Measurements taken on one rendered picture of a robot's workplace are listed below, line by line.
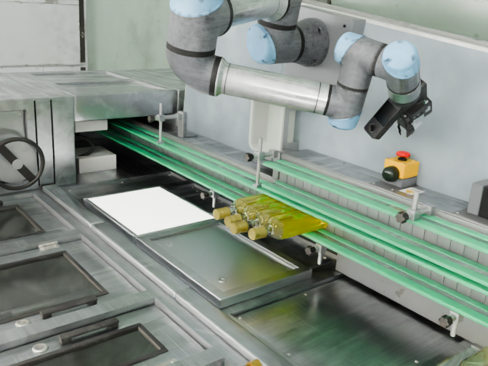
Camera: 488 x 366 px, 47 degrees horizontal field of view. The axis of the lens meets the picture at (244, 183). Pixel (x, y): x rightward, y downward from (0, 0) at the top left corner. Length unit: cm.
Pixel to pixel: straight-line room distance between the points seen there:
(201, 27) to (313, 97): 30
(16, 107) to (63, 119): 19
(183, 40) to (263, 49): 41
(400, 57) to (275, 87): 29
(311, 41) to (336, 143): 34
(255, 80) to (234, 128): 95
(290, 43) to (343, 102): 42
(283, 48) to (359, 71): 43
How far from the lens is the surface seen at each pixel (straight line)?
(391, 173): 160
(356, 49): 131
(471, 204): 150
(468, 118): 158
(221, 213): 171
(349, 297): 167
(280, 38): 168
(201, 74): 133
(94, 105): 243
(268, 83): 133
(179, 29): 131
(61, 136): 240
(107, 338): 145
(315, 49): 177
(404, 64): 124
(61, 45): 530
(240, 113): 223
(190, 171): 225
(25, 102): 233
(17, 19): 517
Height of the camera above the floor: 211
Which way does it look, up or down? 37 degrees down
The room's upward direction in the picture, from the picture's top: 100 degrees counter-clockwise
